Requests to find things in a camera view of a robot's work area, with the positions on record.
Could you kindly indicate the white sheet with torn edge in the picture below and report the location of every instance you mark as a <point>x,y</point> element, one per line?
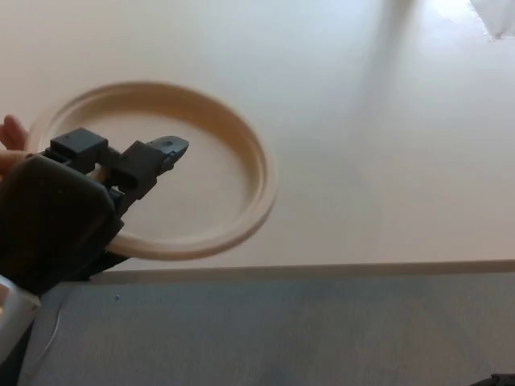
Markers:
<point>495,18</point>

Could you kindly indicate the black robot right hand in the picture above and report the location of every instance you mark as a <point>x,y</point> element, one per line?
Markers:
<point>501,382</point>

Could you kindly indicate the beige round paper plate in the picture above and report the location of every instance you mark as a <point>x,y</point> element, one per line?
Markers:
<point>209,169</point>

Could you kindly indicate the person's bare hand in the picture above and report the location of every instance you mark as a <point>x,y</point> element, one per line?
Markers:
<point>10,132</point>

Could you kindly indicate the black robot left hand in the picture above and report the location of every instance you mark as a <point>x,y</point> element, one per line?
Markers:
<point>56,217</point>

